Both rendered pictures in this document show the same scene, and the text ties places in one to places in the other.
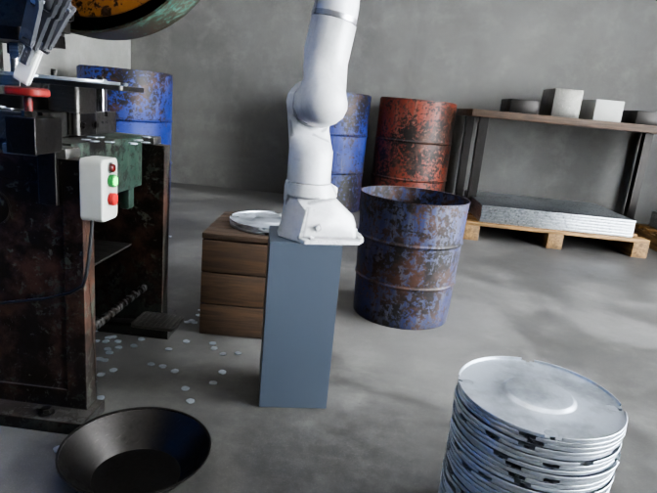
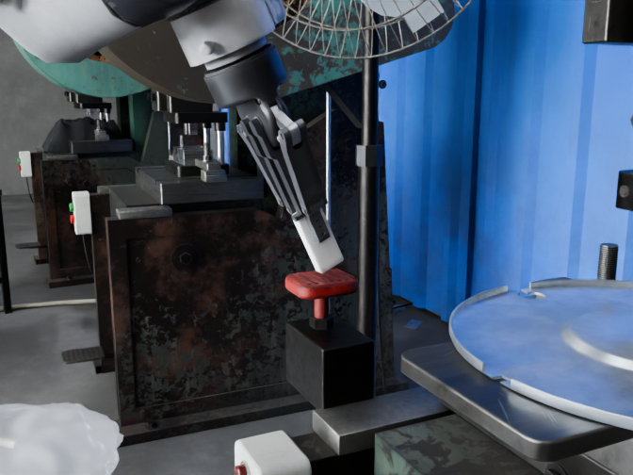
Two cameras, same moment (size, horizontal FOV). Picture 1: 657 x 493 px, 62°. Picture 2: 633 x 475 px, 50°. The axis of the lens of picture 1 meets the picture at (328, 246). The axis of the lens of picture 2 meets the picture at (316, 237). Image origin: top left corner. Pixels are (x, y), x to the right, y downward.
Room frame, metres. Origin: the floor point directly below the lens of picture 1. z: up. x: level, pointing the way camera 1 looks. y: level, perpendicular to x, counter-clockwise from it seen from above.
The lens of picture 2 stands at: (1.70, 0.27, 0.96)
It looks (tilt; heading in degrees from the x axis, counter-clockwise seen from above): 12 degrees down; 152
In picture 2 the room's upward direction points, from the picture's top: straight up
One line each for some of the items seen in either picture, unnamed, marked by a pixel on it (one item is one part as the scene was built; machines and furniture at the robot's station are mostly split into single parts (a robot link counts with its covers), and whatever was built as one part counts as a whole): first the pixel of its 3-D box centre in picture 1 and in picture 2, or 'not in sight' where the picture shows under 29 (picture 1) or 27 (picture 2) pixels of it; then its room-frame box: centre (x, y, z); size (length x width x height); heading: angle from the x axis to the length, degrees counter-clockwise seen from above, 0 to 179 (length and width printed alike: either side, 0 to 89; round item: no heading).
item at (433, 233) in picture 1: (407, 254); not in sight; (2.09, -0.31, 0.24); 0.42 x 0.42 x 0.48
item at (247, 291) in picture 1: (268, 272); not in sight; (1.88, 0.21, 0.18); 0.40 x 0.38 x 0.35; 90
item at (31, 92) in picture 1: (28, 107); (321, 309); (1.08, 0.61, 0.72); 0.07 x 0.06 x 0.08; 87
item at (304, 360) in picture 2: (36, 160); (329, 406); (1.10, 0.61, 0.62); 0.10 x 0.06 x 0.20; 177
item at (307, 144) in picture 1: (308, 130); not in sight; (1.41, 0.08, 0.71); 0.18 x 0.11 x 0.25; 19
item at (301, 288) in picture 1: (297, 315); not in sight; (1.38, 0.07, 0.23); 0.18 x 0.18 x 0.45; 8
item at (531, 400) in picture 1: (539, 393); not in sight; (0.91, -0.41, 0.31); 0.29 x 0.29 x 0.01
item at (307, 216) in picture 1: (322, 209); not in sight; (1.38, 0.02, 0.52); 0.22 x 0.19 x 0.14; 98
